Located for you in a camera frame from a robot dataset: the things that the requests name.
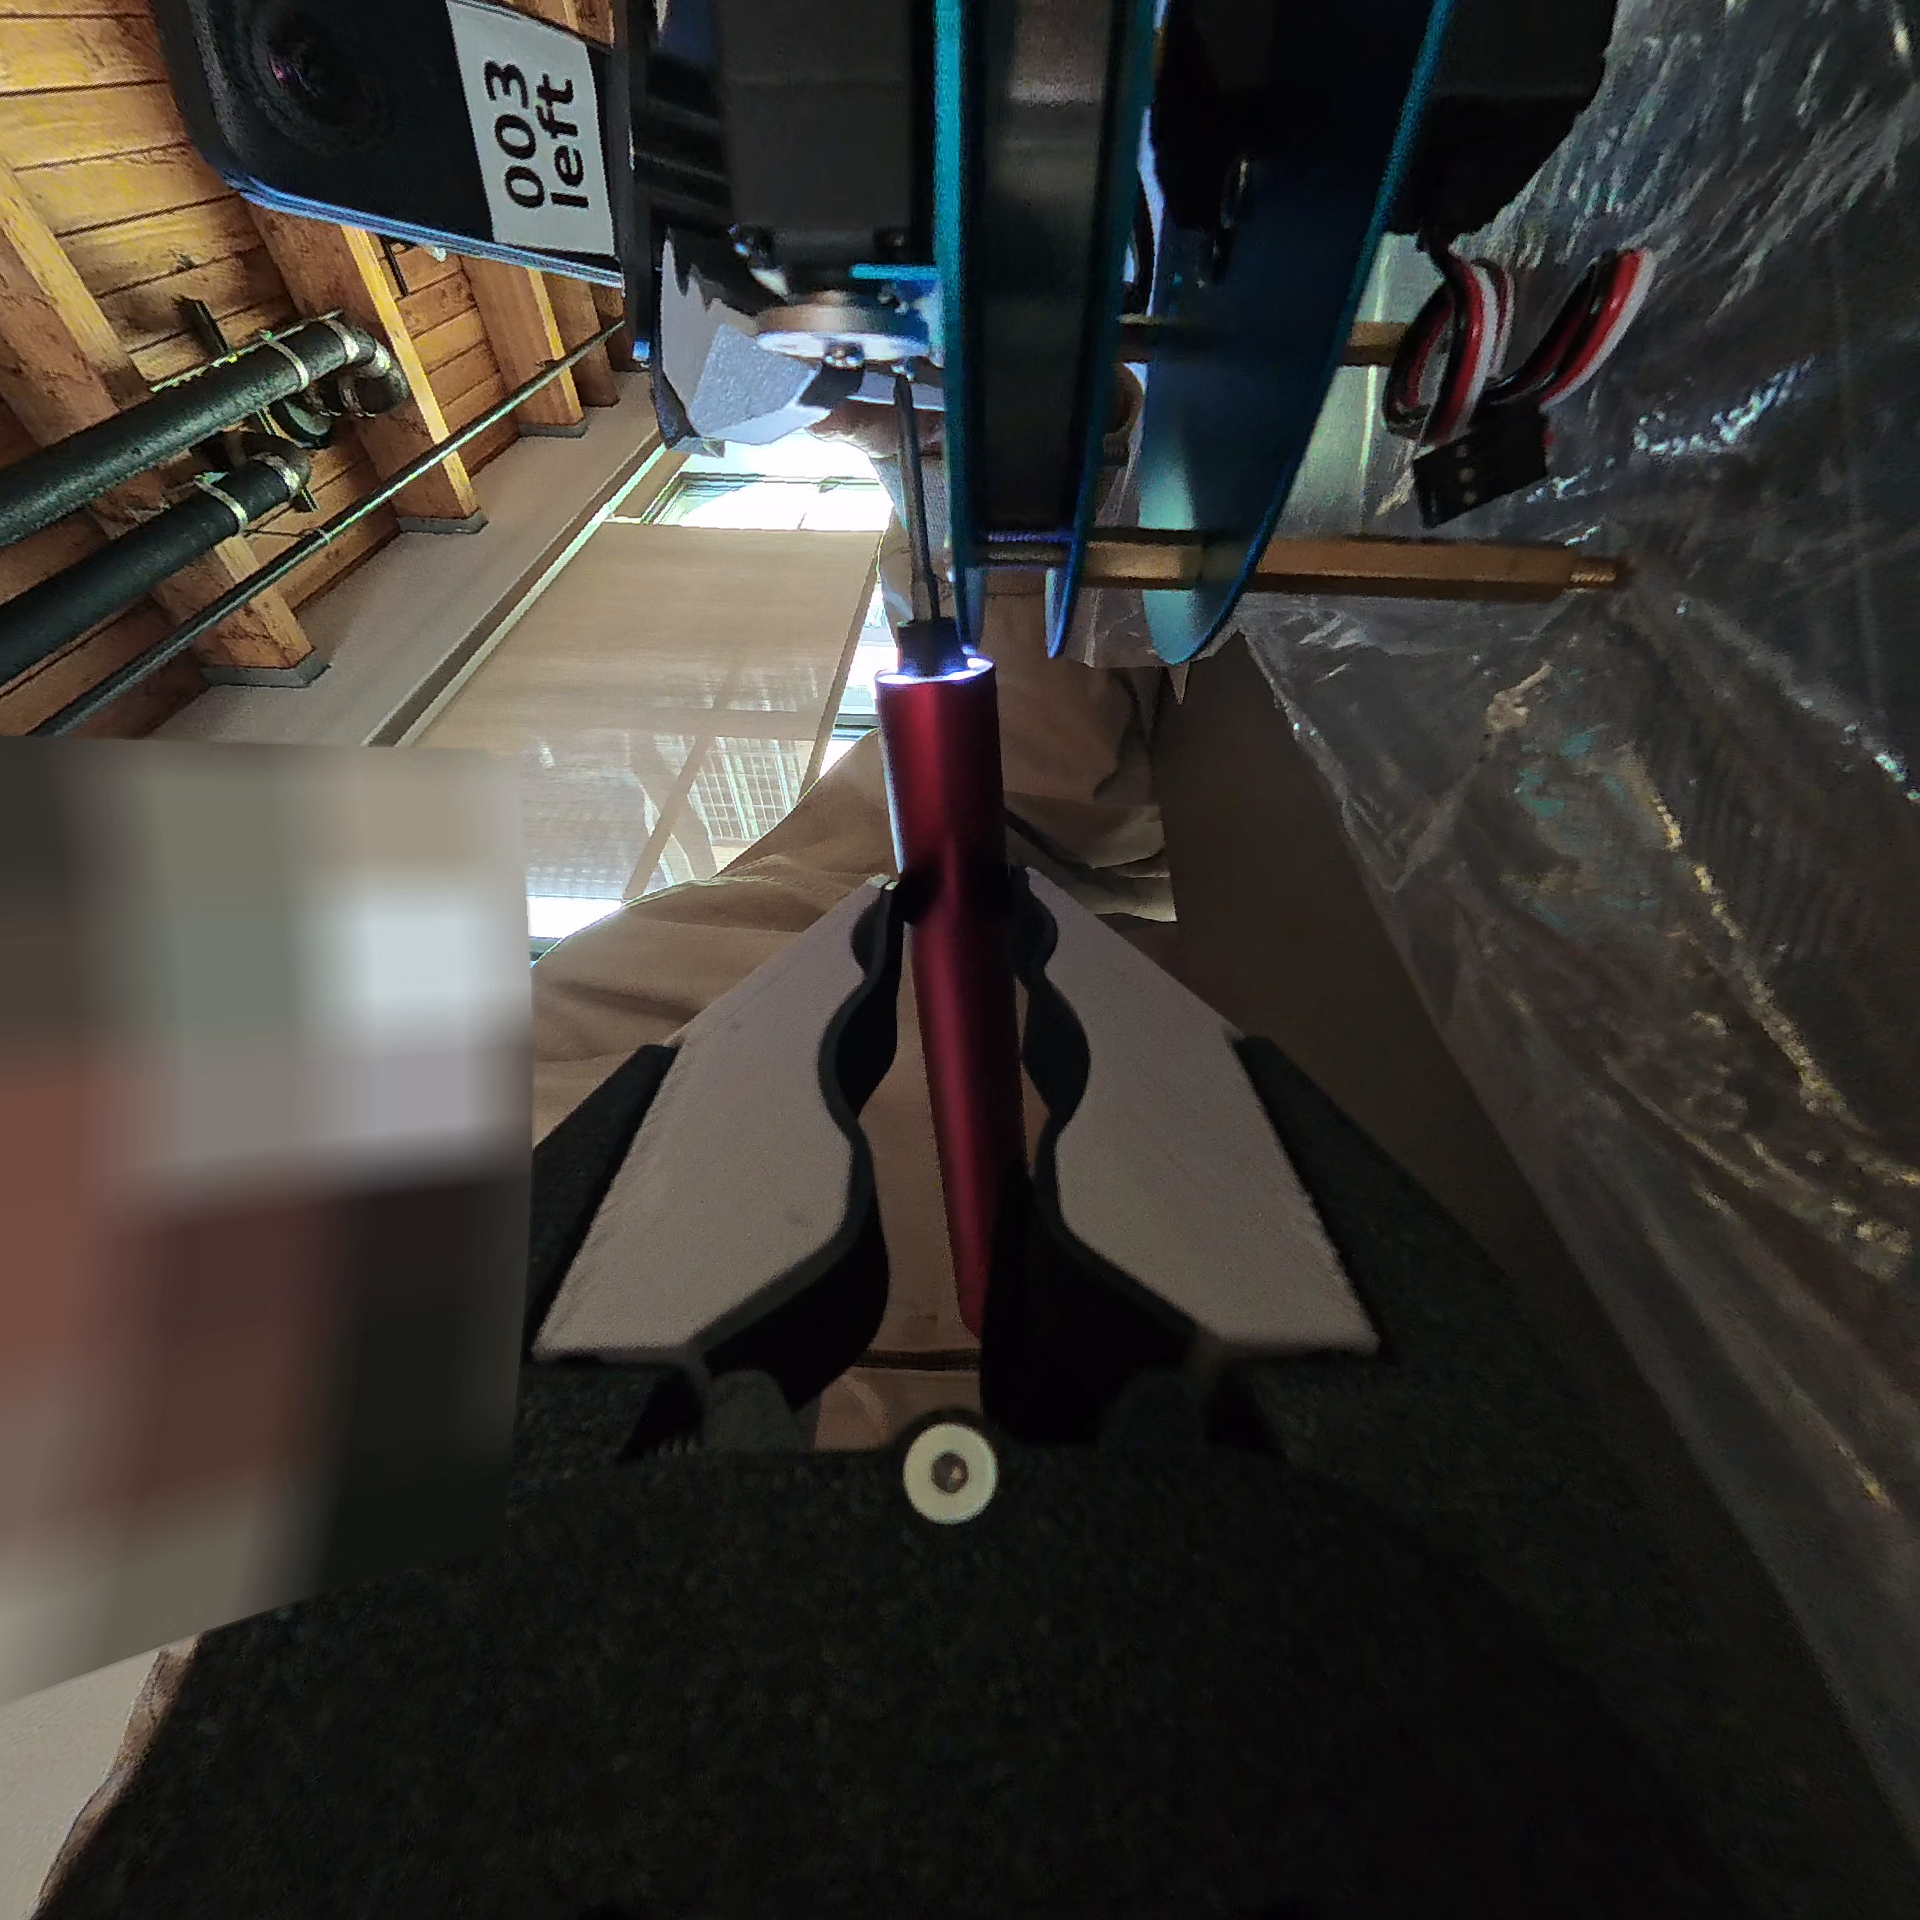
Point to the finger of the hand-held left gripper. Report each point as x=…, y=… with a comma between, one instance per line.
x=750, y=381

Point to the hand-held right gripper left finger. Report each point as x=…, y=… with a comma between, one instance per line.
x=704, y=1185

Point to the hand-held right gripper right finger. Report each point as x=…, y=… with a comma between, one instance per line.
x=1202, y=1185

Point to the red electric screwdriver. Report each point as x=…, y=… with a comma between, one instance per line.
x=960, y=975

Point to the blue toy robot arm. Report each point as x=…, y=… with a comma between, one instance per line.
x=1037, y=224

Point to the beige roller blind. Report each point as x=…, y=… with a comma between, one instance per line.
x=675, y=629

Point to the thick black ceiling pipe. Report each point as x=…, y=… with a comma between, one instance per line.
x=166, y=411

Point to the thin black conduit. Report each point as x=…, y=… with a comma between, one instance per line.
x=360, y=511

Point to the window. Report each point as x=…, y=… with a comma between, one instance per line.
x=750, y=795

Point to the short black ceiling pipe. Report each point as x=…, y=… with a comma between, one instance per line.
x=135, y=556

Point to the clear plastic sheet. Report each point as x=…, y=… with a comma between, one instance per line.
x=1652, y=900

